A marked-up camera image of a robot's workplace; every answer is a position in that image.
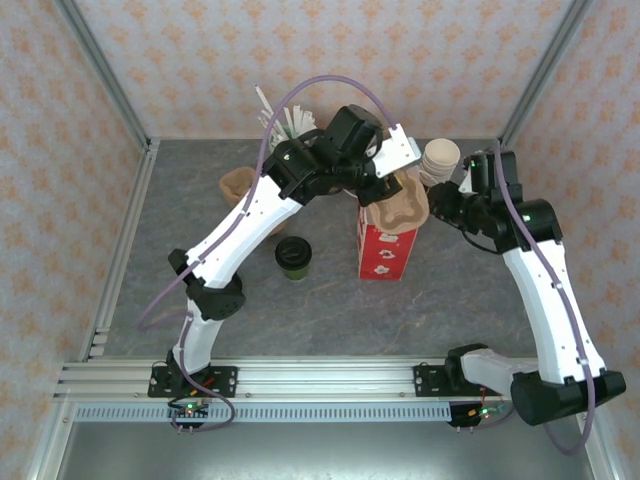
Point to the brown pulp cup carrier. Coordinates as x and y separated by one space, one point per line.
400 212

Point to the white red paper bag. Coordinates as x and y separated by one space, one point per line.
387 255

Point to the black plastic cup lid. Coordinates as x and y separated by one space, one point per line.
293 251

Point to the green paper coffee cup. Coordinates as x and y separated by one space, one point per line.
295 272

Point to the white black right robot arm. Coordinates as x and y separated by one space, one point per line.
535 300

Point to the green cylindrical straw holder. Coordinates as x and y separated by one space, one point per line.
280 142

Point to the stack of paper cups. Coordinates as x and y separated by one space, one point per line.
440 152

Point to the paper wrapped straw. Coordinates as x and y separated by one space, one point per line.
265 125
289 120
262 102
305 120

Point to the small circuit board with LEDs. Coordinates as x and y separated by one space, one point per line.
192 407
487 412

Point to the aluminium right corner post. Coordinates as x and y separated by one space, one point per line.
545 70

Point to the aluminium corner post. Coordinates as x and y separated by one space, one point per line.
100 70
545 70

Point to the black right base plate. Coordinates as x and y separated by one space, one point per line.
430 380

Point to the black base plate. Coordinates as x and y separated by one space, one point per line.
430 380
225 380

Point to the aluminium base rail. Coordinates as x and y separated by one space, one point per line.
325 380

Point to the aluminium left side rail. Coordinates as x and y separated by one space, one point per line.
120 250

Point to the aluminium left corner post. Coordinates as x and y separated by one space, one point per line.
100 70

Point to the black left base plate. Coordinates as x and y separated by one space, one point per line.
225 380

